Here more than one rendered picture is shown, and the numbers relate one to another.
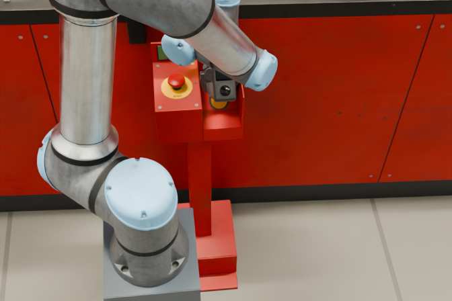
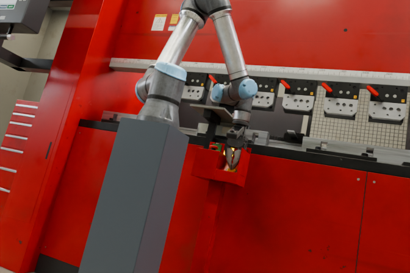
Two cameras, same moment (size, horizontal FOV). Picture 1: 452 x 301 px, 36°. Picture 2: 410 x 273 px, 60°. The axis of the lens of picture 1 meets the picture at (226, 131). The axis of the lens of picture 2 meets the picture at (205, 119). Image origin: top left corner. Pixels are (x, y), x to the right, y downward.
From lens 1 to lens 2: 1.54 m
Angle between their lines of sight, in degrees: 69
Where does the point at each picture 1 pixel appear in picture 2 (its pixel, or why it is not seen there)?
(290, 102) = (277, 229)
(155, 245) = (162, 89)
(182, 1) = not seen: outside the picture
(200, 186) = (202, 245)
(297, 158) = not seen: outside the picture
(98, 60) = (183, 30)
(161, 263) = (158, 106)
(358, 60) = (321, 200)
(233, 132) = (231, 176)
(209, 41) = (225, 27)
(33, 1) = not seen: hidden behind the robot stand
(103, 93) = (179, 44)
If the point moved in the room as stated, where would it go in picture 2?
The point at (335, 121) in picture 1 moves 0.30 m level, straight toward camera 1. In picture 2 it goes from (307, 259) to (271, 258)
